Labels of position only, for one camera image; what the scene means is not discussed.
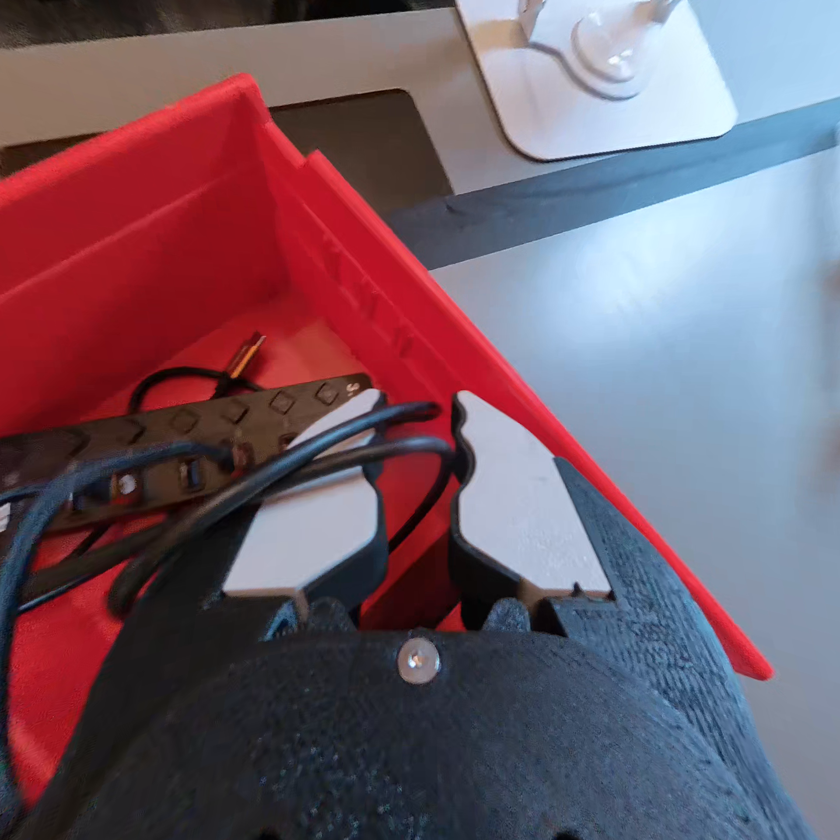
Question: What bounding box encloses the black usb hub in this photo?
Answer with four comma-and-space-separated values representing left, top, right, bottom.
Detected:
0, 373, 374, 534

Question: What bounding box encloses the instruction sheet on stand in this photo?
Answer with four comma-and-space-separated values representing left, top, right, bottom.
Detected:
455, 0, 739, 161

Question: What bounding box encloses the red plastic bin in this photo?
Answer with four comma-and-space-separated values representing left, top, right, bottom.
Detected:
0, 72, 775, 808

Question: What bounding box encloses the thin black cable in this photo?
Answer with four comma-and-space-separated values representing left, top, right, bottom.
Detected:
130, 333, 269, 411

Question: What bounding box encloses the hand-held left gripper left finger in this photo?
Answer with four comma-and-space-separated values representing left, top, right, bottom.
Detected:
222, 388, 389, 611

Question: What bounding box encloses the black hub's attached cable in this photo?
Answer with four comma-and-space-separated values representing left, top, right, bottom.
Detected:
0, 441, 237, 815

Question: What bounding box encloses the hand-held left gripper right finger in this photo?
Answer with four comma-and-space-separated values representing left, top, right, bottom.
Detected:
448, 390, 614, 608

